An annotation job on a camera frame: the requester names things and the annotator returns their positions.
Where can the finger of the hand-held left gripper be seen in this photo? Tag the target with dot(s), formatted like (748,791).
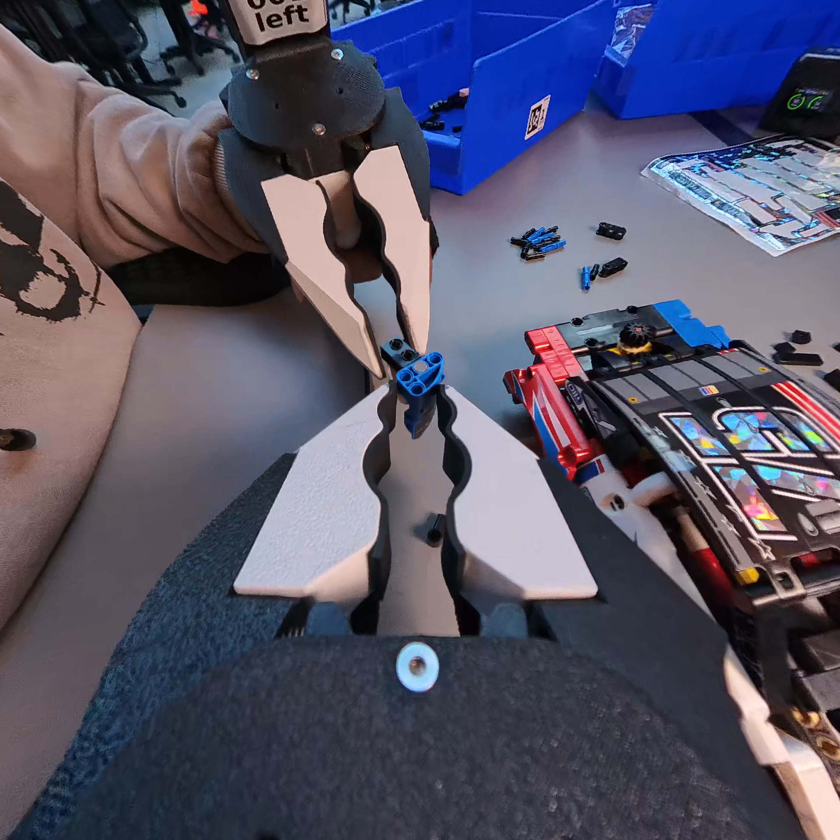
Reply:
(407,229)
(302,236)

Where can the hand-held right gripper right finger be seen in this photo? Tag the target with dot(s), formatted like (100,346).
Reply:
(525,525)

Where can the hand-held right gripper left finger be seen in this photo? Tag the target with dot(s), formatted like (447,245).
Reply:
(308,525)

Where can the short black lego pin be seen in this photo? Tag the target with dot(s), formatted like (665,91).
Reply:
(434,529)

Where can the black two-hole lego brick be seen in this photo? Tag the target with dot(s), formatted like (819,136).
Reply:
(396,351)

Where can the blue lego panel piece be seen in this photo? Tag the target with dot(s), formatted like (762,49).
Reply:
(420,387)

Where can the lego race car model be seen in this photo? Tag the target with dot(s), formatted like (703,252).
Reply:
(689,426)

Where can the person's left forearm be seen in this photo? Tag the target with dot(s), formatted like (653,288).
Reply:
(118,151)

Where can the long blue lego pin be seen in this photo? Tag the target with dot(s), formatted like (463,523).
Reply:
(585,278)

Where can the black flat lego piece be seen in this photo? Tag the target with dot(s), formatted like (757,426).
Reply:
(611,230)

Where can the pile of small lego pieces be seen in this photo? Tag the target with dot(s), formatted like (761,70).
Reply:
(797,358)

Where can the lego sticker sheet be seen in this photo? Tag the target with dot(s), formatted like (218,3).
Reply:
(748,190)

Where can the person's left hand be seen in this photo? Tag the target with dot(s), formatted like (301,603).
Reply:
(361,262)

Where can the cluster of blue black pins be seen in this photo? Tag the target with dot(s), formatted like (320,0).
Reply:
(538,243)

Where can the black office chair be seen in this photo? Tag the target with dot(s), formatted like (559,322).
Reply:
(131,46)

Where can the blue bin with tag label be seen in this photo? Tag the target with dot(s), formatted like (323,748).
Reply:
(525,65)

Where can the large blue storage bin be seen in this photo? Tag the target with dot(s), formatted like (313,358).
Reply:
(709,65)

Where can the black charger with green display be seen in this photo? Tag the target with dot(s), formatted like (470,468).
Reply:
(807,98)

